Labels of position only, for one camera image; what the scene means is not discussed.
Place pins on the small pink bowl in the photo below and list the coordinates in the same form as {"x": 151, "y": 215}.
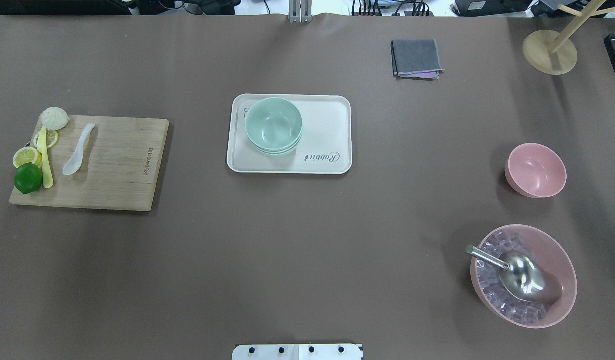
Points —
{"x": 535, "y": 171}

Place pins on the white ceramic soup spoon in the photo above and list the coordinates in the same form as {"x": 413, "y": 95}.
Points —
{"x": 75, "y": 161}

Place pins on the large pink bowl with ice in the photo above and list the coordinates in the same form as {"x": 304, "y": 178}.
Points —
{"x": 545, "y": 252}

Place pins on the white rectangular serving tray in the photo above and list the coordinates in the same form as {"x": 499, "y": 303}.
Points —
{"x": 326, "y": 146}

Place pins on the stacked mint green bowls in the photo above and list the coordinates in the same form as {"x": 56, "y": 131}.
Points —
{"x": 274, "y": 126}

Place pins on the folded grey cloth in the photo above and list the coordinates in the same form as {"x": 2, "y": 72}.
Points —
{"x": 416, "y": 58}

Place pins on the wooden cutting board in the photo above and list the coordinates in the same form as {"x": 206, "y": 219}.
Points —
{"x": 120, "y": 167}

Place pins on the metal ice scoop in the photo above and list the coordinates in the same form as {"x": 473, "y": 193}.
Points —
{"x": 522, "y": 278}

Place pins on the lemon slice near bun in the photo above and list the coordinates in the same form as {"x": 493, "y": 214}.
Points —
{"x": 51, "y": 138}

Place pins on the yellow plastic knife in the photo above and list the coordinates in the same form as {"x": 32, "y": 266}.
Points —
{"x": 47, "y": 175}

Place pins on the wooden mug tree stand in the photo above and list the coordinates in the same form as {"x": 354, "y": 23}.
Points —
{"x": 552, "y": 52}

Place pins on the green lime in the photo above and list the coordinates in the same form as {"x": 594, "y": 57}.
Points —
{"x": 28, "y": 178}

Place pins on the lemon slice near lime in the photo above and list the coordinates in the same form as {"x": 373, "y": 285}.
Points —
{"x": 27, "y": 154}

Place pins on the aluminium frame post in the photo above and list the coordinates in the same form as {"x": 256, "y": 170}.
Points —
{"x": 300, "y": 11}

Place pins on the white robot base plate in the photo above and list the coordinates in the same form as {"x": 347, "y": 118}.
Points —
{"x": 309, "y": 351}

